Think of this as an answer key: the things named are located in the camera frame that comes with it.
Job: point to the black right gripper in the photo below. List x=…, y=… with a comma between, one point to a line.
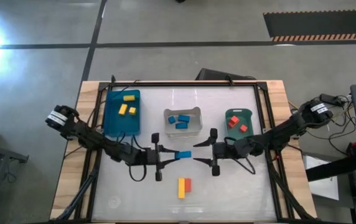
x=224, y=151

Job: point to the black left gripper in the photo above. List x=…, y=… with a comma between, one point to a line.
x=151, y=157

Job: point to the blue arch block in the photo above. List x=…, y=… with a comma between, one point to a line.
x=183, y=154

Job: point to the small blue cube block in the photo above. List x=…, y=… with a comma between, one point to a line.
x=171, y=119

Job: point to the yellow rectangular block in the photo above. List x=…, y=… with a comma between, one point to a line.
x=123, y=109
x=129, y=98

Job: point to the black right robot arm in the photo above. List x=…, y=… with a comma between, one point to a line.
x=277, y=137

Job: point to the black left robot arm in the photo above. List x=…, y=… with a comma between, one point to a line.
x=94, y=140

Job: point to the white translucent plastic bin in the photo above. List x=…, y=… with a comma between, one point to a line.
x=196, y=124

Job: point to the long yellow block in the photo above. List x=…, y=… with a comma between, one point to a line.
x=181, y=188

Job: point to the red rectangular block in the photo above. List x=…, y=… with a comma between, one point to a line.
x=188, y=184

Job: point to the teal plastic bin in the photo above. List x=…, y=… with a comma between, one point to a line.
x=241, y=113

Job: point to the blue plastic bin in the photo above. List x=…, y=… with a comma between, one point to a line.
x=119, y=124

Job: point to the white paper sheet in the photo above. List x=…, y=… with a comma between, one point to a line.
x=324, y=186

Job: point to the black cart leg bar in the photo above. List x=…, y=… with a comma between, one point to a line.
x=333, y=168

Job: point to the black power adapter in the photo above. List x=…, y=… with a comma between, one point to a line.
x=332, y=99

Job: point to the black striped-edge floor mat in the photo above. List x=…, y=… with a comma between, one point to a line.
x=321, y=23

